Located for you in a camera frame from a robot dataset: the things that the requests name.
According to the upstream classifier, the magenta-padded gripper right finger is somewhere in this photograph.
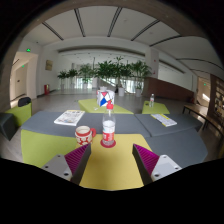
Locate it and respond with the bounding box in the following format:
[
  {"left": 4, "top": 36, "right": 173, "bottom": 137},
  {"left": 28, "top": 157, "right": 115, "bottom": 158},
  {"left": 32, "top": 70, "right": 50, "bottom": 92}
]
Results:
[{"left": 132, "top": 143, "right": 183, "bottom": 186}]

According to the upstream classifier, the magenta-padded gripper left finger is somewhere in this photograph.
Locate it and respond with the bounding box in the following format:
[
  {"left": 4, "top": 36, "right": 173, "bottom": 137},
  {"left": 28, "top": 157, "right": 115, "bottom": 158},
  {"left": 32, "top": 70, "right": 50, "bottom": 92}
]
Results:
[{"left": 41, "top": 143, "right": 92, "bottom": 186}]

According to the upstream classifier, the clear red-capped water bottle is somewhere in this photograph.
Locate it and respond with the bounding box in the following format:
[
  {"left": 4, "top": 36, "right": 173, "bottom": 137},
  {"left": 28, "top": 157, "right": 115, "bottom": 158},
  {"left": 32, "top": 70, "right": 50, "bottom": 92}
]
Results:
[{"left": 101, "top": 100, "right": 117, "bottom": 148}]

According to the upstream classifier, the red white floral mug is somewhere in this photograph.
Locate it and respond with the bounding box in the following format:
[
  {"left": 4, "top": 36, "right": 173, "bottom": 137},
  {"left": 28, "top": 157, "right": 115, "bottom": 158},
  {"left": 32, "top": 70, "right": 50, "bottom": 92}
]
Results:
[{"left": 74, "top": 125, "right": 98, "bottom": 147}]

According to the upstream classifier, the flat round red coaster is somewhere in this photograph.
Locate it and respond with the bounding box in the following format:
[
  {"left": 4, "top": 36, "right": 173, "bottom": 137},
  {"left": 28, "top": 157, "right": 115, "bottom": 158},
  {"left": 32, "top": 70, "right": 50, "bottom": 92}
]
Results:
[{"left": 99, "top": 138, "right": 117, "bottom": 149}]

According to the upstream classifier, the grey-topped green sofa bench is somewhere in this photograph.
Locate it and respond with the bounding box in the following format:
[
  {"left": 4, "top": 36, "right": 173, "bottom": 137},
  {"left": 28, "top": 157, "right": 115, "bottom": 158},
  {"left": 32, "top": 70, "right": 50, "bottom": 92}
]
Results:
[
  {"left": 20, "top": 110, "right": 152, "bottom": 169},
  {"left": 134, "top": 113, "right": 209, "bottom": 165}
]

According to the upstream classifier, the colourful printed magazine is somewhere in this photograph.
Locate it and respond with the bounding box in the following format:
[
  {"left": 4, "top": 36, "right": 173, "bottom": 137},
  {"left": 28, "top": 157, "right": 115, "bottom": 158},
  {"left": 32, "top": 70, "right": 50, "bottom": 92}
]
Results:
[{"left": 53, "top": 109, "right": 86, "bottom": 127}]

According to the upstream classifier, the yellow white booklet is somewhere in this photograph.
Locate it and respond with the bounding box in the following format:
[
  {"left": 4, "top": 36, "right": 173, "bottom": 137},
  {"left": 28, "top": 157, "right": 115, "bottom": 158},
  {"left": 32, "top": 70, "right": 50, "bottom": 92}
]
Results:
[{"left": 150, "top": 113, "right": 178, "bottom": 128}]

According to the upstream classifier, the small lime green block seat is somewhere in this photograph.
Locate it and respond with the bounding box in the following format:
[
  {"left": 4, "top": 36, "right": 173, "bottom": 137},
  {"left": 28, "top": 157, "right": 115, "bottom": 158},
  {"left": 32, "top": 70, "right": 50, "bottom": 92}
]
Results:
[{"left": 141, "top": 100, "right": 171, "bottom": 116}]

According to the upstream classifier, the lime green low bench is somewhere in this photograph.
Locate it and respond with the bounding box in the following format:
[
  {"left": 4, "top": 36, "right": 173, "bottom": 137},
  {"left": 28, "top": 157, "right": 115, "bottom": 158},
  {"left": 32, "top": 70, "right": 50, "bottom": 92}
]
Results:
[{"left": 78, "top": 98, "right": 135, "bottom": 115}]

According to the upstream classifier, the small clear plastic bottle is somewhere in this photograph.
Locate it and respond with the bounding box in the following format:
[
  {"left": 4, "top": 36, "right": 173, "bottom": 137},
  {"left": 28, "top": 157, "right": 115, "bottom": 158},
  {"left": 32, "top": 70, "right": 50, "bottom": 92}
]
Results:
[{"left": 149, "top": 93, "right": 156, "bottom": 109}]

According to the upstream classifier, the dark wooden bench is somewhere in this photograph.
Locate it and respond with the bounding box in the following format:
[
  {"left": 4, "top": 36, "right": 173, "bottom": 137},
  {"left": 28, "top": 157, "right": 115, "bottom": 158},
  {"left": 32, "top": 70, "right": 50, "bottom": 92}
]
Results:
[{"left": 182, "top": 103, "right": 224, "bottom": 135}]

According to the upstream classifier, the white red blue polyhedron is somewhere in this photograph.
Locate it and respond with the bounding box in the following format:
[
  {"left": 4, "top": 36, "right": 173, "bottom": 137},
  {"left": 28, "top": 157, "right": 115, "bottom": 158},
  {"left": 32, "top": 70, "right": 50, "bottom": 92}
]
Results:
[{"left": 96, "top": 89, "right": 116, "bottom": 109}]

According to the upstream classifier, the lime green armchair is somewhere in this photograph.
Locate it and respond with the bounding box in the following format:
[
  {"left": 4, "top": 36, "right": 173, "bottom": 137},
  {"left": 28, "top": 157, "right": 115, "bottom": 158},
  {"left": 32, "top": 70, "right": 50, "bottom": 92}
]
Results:
[{"left": 4, "top": 102, "right": 34, "bottom": 128}]

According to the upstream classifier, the brown wooden counter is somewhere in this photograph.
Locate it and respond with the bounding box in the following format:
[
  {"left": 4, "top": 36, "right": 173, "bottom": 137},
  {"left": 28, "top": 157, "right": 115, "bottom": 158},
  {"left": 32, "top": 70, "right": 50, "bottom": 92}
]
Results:
[{"left": 143, "top": 77, "right": 196, "bottom": 103}]

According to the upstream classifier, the dark grey armchair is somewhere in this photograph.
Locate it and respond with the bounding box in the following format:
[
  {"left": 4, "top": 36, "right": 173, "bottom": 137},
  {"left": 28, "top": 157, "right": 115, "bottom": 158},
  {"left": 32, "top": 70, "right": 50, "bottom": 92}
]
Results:
[{"left": 0, "top": 112, "right": 17, "bottom": 142}]

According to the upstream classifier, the black bag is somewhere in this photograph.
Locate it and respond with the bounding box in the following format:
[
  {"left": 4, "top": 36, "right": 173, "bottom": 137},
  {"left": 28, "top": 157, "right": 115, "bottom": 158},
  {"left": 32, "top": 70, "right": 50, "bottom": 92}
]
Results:
[{"left": 17, "top": 96, "right": 32, "bottom": 108}]

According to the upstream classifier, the group of potted green plants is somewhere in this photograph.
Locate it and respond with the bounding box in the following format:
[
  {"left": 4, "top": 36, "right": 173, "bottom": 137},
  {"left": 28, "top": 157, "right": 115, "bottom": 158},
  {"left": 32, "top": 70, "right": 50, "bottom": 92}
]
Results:
[{"left": 57, "top": 56, "right": 153, "bottom": 98}]

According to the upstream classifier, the brown framed wall picture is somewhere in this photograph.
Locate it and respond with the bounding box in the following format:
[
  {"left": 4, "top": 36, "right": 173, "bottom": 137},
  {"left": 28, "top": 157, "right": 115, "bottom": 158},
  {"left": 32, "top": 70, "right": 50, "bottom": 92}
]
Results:
[{"left": 45, "top": 59, "right": 54, "bottom": 72}]

